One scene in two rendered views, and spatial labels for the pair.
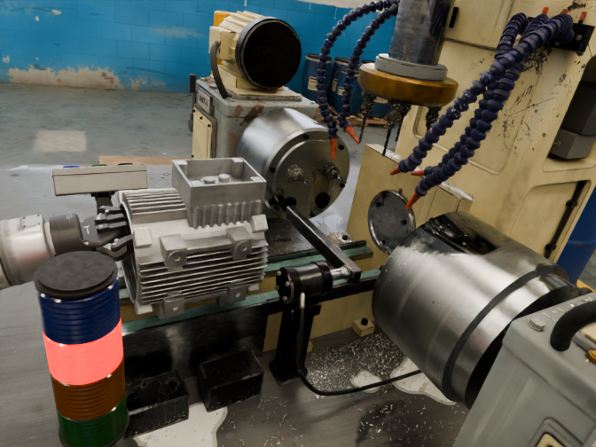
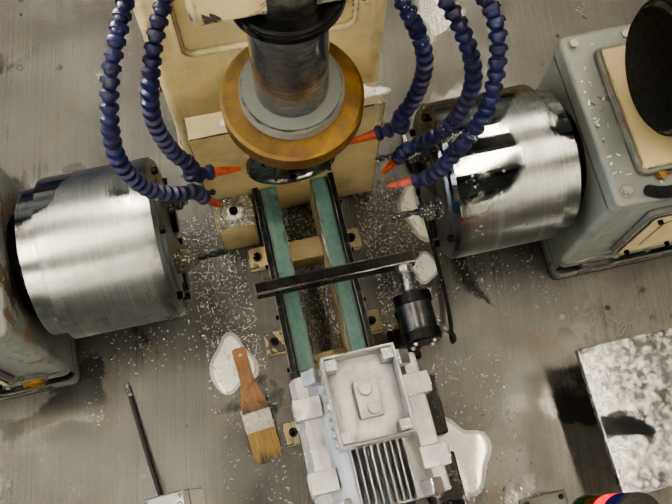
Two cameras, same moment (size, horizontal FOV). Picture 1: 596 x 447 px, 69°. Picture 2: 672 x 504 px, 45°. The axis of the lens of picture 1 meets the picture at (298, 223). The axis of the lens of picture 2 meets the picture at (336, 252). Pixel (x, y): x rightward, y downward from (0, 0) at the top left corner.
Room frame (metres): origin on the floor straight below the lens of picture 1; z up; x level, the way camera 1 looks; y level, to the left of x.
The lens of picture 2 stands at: (0.63, 0.30, 2.24)
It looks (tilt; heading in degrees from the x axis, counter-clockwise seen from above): 72 degrees down; 287
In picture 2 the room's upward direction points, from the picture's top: 3 degrees clockwise
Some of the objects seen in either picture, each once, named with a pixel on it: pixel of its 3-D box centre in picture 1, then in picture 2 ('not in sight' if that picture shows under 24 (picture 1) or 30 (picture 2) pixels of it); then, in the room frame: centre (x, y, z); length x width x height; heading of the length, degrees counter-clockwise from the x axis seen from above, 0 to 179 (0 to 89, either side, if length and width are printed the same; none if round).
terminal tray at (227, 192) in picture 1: (216, 191); (365, 398); (0.63, 0.14, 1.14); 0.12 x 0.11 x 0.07; 123
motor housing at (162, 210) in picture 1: (190, 244); (368, 436); (0.61, 0.17, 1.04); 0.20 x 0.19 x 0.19; 123
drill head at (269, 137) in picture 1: (282, 156); (76, 255); (1.12, 0.07, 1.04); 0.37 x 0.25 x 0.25; 33
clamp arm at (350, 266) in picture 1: (318, 241); (335, 275); (0.74, -0.05, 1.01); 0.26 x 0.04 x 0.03; 33
